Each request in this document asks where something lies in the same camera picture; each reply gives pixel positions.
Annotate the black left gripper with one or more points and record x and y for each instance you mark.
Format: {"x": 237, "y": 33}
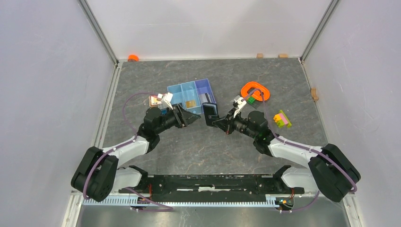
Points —
{"x": 183, "y": 117}

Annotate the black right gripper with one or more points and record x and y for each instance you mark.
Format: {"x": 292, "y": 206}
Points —
{"x": 226, "y": 124}

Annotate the black card holder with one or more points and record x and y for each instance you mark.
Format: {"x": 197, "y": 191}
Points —
{"x": 210, "y": 111}

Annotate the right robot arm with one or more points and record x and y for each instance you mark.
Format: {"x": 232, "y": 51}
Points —
{"x": 328, "y": 169}

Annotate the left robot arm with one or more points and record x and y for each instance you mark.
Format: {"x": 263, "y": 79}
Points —
{"x": 100, "y": 170}

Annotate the yellow card in tray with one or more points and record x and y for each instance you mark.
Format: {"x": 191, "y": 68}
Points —
{"x": 190, "y": 104}

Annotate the blue three-compartment tray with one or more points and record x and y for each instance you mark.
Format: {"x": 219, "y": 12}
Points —
{"x": 190, "y": 91}

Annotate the pink and orange block toy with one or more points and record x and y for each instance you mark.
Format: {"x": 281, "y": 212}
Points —
{"x": 156, "y": 101}

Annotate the multicolour brick stack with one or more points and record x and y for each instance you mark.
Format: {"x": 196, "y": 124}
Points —
{"x": 282, "y": 120}

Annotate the orange round cap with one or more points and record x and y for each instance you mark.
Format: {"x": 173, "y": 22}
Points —
{"x": 133, "y": 57}

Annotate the wooden arch piece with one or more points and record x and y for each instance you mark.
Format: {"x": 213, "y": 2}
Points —
{"x": 314, "y": 94}

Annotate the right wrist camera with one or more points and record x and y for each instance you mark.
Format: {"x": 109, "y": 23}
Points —
{"x": 238, "y": 103}

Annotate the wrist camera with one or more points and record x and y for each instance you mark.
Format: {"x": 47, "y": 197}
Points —
{"x": 165, "y": 101}
{"x": 238, "y": 103}

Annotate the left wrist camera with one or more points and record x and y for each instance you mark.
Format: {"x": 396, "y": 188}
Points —
{"x": 165, "y": 101}

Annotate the orange oval ring toy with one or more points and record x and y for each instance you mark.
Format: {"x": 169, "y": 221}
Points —
{"x": 255, "y": 90}

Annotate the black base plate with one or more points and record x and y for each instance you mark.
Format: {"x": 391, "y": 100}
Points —
{"x": 213, "y": 188}

